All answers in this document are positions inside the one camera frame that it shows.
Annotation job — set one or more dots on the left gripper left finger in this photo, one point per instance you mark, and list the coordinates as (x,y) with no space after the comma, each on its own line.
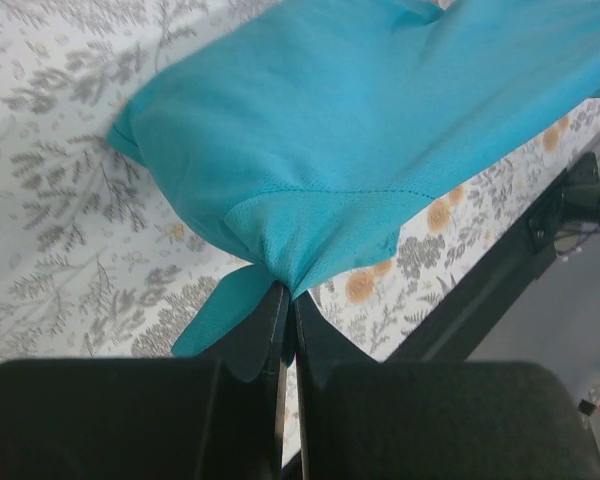
(217,415)

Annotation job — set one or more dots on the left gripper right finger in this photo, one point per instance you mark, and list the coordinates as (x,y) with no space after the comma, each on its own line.
(365,419)

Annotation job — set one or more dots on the teal t shirt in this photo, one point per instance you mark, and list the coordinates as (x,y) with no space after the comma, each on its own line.
(302,141)

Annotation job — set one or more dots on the floral patterned table mat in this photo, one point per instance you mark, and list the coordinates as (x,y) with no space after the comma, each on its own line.
(94,262)

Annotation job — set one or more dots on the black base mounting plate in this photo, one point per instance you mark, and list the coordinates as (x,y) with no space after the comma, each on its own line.
(470,311)

